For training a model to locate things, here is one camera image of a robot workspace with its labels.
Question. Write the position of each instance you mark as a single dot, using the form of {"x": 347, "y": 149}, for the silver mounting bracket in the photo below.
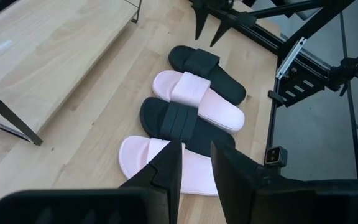
{"x": 291, "y": 57}

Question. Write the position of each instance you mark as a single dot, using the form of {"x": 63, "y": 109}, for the small black camera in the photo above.
{"x": 273, "y": 155}

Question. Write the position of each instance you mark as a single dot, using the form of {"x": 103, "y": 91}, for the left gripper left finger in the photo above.
{"x": 160, "y": 186}

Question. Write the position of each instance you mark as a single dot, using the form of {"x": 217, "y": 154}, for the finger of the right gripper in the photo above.
{"x": 202, "y": 18}
{"x": 221, "y": 31}

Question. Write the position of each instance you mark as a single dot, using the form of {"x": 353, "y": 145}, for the black slide sandal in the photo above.
{"x": 225, "y": 84}
{"x": 172, "y": 121}

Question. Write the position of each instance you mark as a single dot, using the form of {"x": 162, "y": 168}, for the wooden shelf black metal frame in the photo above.
{"x": 42, "y": 46}

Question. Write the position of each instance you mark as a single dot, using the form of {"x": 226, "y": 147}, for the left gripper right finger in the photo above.
{"x": 244, "y": 193}

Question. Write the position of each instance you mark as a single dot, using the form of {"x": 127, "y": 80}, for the black aluminium table frame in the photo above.
{"x": 272, "y": 40}

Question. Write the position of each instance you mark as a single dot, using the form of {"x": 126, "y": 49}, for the pink slide sandal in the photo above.
{"x": 135, "y": 155}
{"x": 216, "y": 109}

